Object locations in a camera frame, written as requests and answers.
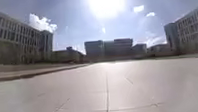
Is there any raised paved platform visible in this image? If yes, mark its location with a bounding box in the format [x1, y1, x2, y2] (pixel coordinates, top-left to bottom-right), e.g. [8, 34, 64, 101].
[0, 58, 89, 80]

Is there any dark central block building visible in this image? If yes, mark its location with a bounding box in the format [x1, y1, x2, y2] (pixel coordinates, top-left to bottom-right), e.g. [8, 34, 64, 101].
[83, 36, 148, 63]

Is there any low pale building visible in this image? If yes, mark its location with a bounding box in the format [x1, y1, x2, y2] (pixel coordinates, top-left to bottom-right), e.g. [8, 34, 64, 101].
[146, 43, 171, 59]

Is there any grey paved plaza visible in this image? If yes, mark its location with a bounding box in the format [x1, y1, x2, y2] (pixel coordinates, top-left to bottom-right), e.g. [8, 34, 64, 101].
[0, 55, 198, 112]

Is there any low dark-roofed building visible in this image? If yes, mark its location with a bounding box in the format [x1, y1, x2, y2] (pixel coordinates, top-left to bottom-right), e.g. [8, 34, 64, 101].
[51, 45, 86, 65]

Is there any long pale office building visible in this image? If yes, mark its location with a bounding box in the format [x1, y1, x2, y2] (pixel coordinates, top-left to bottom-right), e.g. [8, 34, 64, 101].
[0, 0, 56, 67]

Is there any low grey step kerb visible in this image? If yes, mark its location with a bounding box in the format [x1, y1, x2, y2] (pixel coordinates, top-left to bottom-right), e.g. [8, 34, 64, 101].
[0, 63, 92, 83]

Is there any pale multi-storey building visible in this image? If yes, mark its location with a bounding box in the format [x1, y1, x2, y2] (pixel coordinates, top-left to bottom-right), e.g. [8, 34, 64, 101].
[162, 3, 198, 56]

